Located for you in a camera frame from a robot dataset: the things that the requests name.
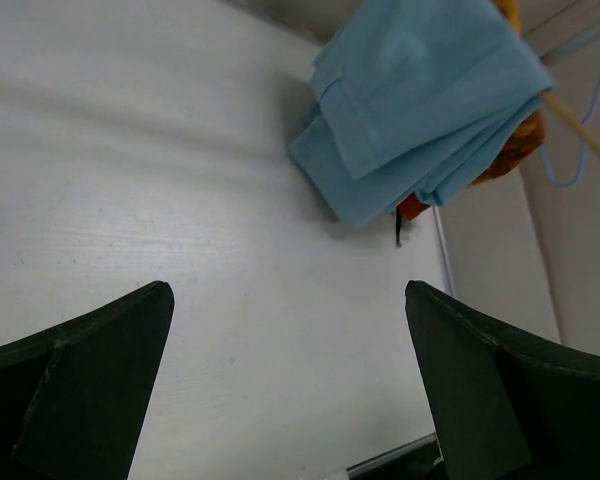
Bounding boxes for metal rail on table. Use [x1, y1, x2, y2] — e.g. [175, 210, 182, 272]
[433, 207, 456, 297]

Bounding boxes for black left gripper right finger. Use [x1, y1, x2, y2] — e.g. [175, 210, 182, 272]
[405, 281, 600, 479]

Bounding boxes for orange patterned garment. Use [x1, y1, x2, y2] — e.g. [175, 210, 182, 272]
[395, 110, 545, 248]

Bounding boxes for wooden clothes hanger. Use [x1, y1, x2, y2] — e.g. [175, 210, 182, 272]
[492, 0, 600, 176]

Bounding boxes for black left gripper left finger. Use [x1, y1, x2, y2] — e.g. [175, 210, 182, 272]
[0, 281, 174, 479]

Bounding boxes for light blue trousers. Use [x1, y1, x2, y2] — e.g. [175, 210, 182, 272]
[289, 1, 554, 226]

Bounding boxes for blue wire hanger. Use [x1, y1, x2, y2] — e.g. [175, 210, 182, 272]
[537, 19, 600, 189]

